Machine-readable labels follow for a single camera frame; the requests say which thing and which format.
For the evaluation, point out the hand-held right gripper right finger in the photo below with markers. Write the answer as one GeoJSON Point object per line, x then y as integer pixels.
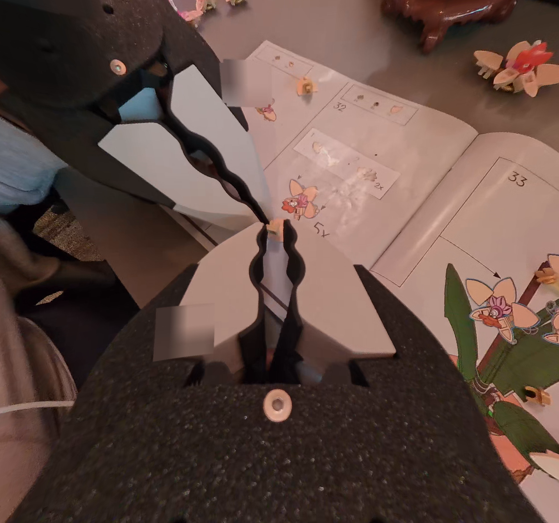
{"type": "Point", "coordinates": [336, 304]}

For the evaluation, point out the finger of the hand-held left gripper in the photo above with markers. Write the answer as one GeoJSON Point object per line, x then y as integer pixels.
{"type": "Point", "coordinates": [166, 169]}
{"type": "Point", "coordinates": [218, 129]}

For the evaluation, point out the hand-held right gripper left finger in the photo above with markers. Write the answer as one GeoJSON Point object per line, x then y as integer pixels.
{"type": "Point", "coordinates": [227, 278]}

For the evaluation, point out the small tan toy brick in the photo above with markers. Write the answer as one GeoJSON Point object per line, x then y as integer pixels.
{"type": "Point", "coordinates": [275, 226]}

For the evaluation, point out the cream toy brick petal piece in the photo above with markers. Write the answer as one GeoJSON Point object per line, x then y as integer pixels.
{"type": "Point", "coordinates": [305, 86]}

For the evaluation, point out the small pink toy brick flower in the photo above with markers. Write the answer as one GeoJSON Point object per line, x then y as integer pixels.
{"type": "Point", "coordinates": [188, 15]}

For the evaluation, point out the black bag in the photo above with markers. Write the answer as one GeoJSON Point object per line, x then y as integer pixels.
{"type": "Point", "coordinates": [65, 278]}

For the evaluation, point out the white instruction booklet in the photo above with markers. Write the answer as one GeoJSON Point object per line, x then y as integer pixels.
{"type": "Point", "coordinates": [415, 160]}

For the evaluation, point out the tan black toy brick connector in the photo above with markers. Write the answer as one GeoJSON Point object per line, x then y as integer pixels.
{"type": "Point", "coordinates": [538, 395]}
{"type": "Point", "coordinates": [546, 275]}

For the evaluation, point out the person's beige trousers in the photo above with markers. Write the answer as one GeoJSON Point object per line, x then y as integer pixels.
{"type": "Point", "coordinates": [26, 357]}

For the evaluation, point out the dark brown carved stand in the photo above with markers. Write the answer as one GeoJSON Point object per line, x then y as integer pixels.
{"type": "Point", "coordinates": [436, 7]}

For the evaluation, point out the cream red toy brick flower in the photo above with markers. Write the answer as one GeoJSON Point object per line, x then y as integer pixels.
{"type": "Point", "coordinates": [524, 62]}

